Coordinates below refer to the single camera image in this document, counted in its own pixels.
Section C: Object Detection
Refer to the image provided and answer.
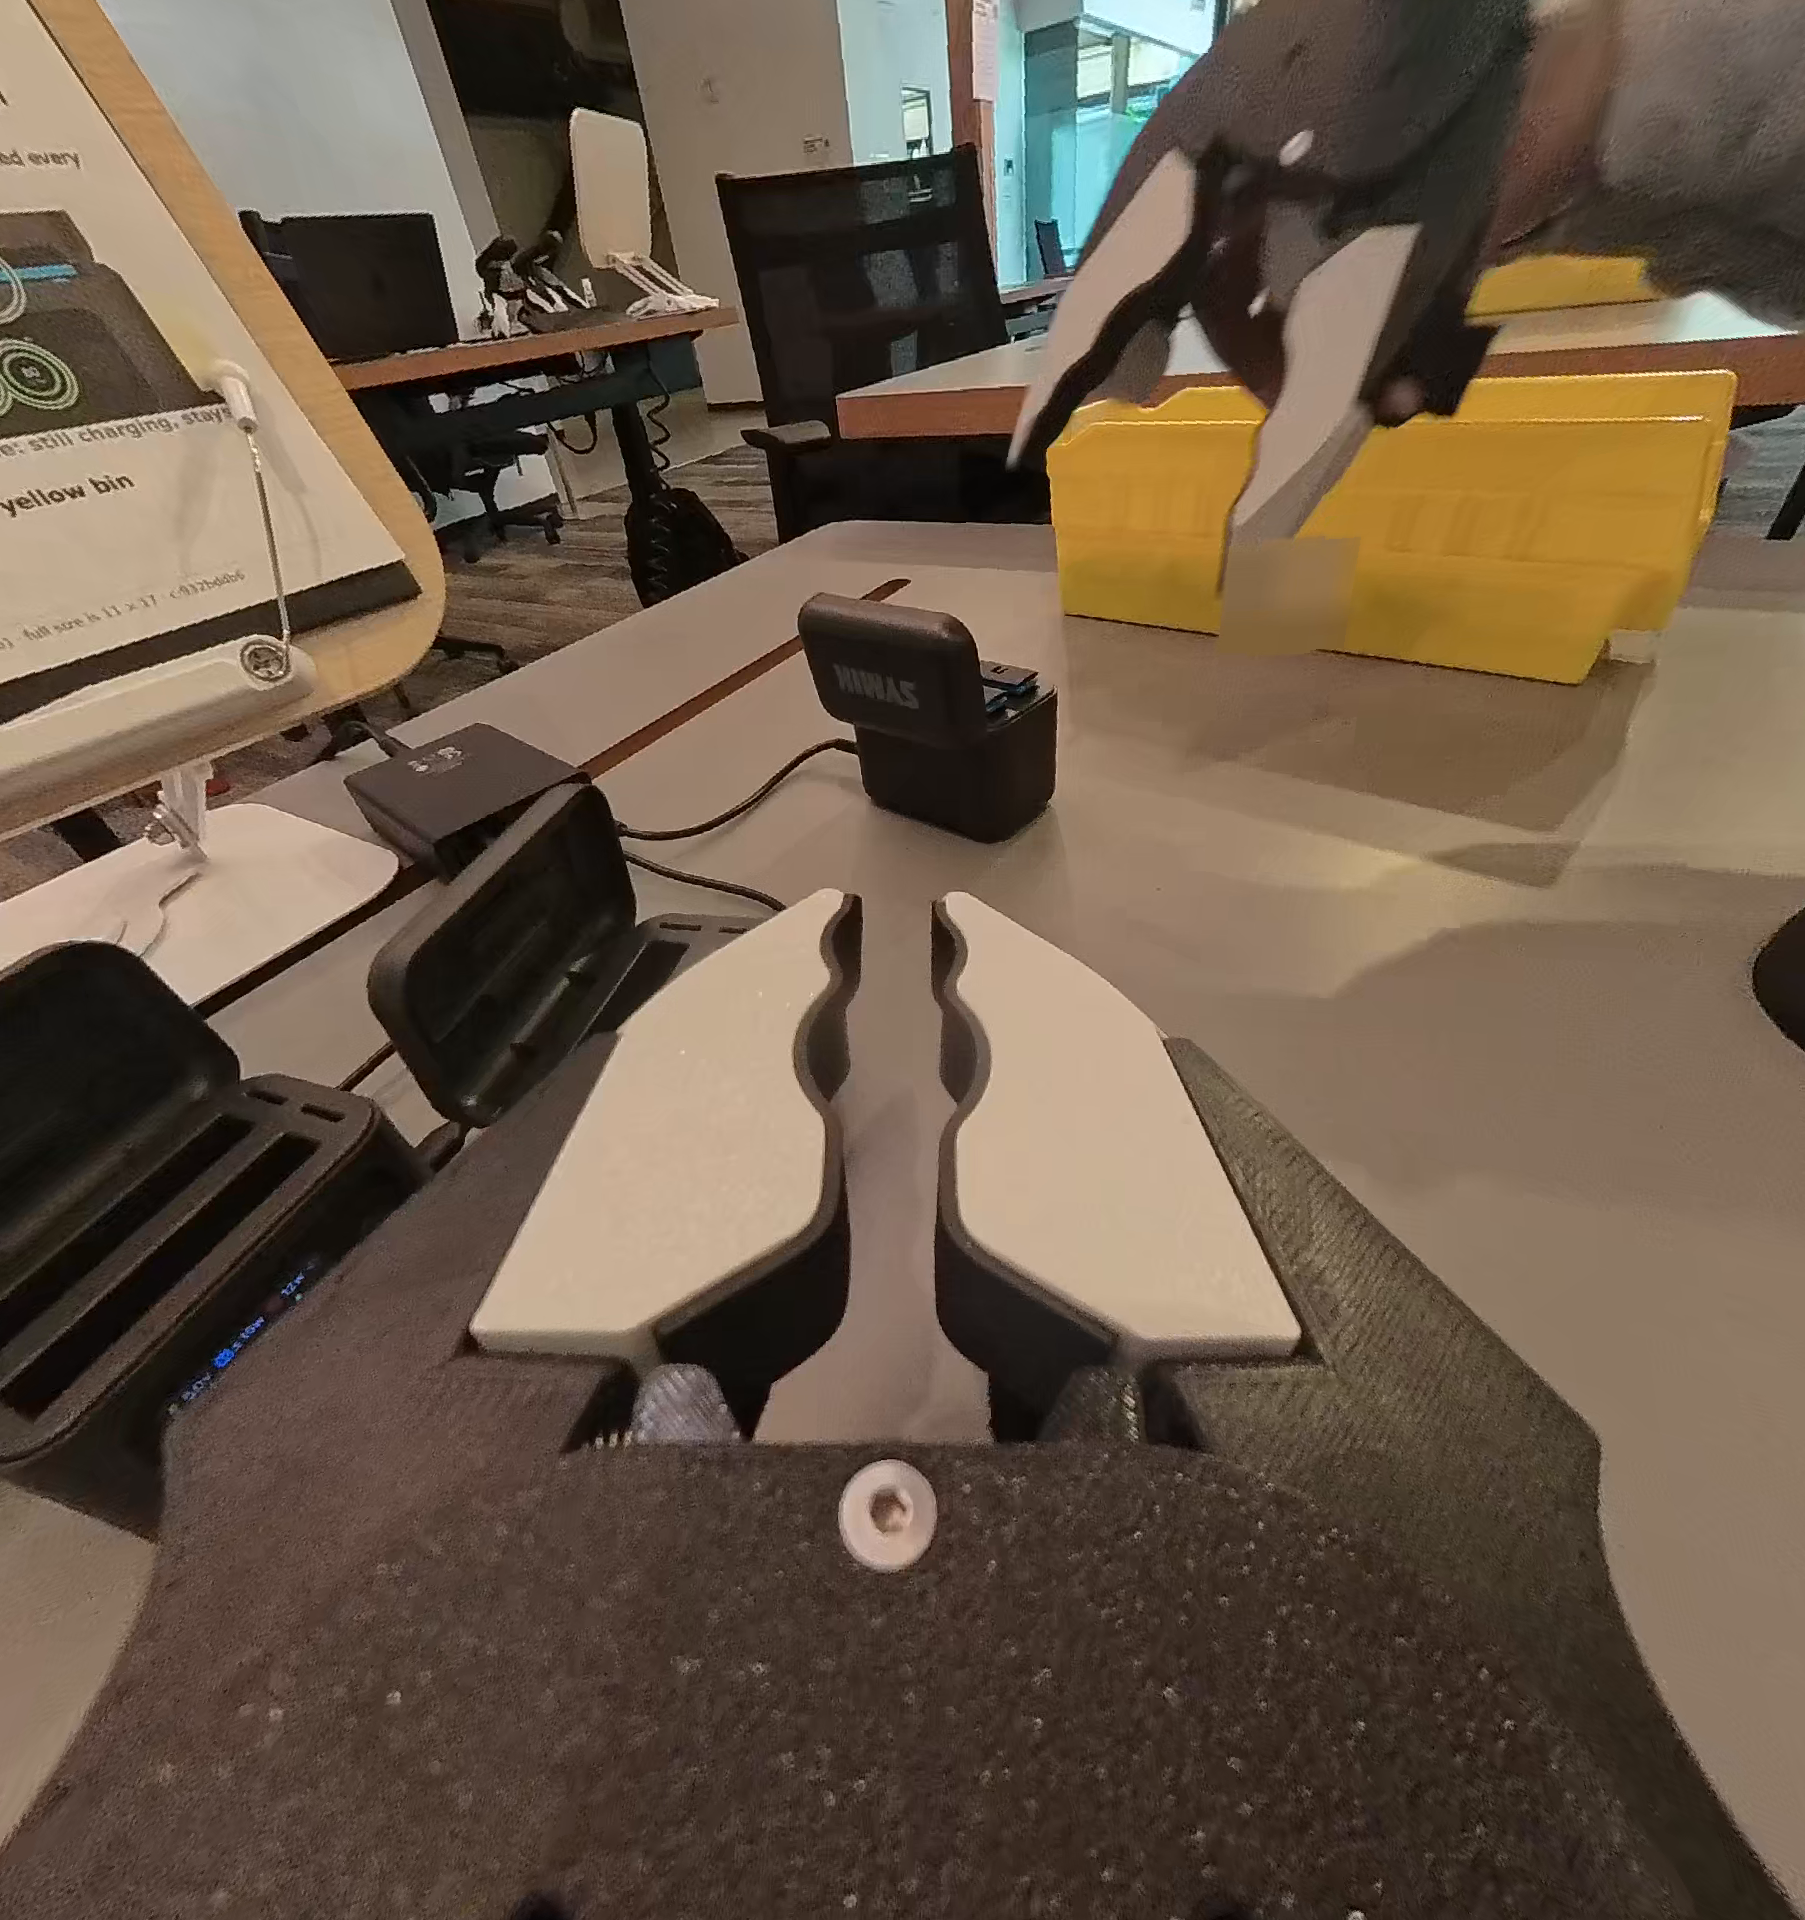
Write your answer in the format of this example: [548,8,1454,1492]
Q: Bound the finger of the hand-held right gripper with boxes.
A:
[1007,151,1203,472]
[1224,224,1428,542]

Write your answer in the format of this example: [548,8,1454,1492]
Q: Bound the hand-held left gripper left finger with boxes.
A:
[469,889,857,1433]

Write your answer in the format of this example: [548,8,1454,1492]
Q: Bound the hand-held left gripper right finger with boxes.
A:
[931,893,1306,1438]

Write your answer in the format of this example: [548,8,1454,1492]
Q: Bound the yellow plastic bin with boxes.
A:
[1462,250,1667,319]
[1048,368,1738,686]

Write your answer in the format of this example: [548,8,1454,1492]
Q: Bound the black battery charger case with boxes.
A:
[797,593,1061,846]
[0,945,427,1502]
[368,781,785,1133]

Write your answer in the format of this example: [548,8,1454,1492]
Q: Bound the person's right hand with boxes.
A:
[1485,13,1612,250]

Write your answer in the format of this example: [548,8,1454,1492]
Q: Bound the long wooden table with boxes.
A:
[836,292,1805,448]

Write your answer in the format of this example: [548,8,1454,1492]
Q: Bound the black power adapter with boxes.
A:
[345,723,591,882]

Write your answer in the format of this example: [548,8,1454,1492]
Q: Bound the small black bag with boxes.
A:
[622,486,748,610]

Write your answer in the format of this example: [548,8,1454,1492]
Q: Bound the wooden office desk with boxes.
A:
[333,304,742,398]

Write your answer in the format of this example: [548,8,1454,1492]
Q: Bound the black and white tools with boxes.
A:
[473,230,598,338]

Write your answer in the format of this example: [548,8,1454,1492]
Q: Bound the small black office chair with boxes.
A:
[407,402,570,550]

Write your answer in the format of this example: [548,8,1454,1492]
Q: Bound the printed instruction sheet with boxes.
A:
[0,0,424,710]

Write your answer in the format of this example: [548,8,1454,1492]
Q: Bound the black charger cable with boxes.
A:
[622,851,785,915]
[615,734,864,844]

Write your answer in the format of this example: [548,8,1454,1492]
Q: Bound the white wire stand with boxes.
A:
[600,250,726,321]

